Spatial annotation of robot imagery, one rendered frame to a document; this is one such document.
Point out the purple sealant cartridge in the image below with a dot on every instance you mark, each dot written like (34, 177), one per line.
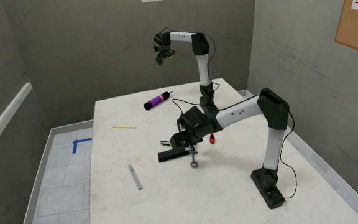
(157, 100)

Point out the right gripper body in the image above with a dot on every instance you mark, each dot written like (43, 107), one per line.
(164, 55)

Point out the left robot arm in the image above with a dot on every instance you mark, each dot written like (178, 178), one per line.
(277, 117)

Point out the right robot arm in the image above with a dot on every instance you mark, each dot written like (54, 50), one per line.
(200, 49)

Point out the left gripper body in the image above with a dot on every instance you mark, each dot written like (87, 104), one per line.
(188, 137)

